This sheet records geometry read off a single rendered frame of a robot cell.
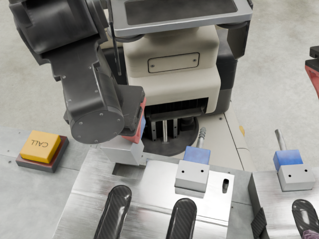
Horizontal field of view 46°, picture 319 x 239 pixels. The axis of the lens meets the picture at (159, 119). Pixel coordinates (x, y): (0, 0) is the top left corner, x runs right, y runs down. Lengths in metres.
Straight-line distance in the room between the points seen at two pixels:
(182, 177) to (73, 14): 0.33
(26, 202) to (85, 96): 0.43
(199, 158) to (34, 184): 0.33
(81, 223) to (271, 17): 2.10
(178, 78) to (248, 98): 1.10
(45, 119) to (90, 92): 1.60
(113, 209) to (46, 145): 0.23
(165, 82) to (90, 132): 0.52
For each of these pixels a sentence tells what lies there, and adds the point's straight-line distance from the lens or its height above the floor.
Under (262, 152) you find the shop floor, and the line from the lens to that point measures 1.80.
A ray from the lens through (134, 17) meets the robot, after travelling 0.70.
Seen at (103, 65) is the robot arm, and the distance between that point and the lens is 0.45.
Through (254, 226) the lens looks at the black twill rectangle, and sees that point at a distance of 0.70.
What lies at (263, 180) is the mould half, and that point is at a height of 0.86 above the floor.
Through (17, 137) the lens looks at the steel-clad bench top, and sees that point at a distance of 0.87.
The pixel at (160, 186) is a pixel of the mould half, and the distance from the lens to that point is 0.64.
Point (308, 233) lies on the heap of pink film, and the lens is 0.67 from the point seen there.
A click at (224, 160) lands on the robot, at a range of 1.41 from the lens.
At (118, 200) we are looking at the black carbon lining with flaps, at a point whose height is 0.88.
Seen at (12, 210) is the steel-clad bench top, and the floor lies 0.80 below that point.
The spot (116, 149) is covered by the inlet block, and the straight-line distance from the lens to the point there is 0.58.
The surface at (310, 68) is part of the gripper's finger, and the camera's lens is 0.62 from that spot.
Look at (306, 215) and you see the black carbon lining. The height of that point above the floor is 0.85.
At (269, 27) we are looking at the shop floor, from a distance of 2.46.
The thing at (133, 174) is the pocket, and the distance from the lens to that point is 0.69.
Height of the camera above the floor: 1.45
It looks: 51 degrees down
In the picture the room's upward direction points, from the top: 3 degrees counter-clockwise
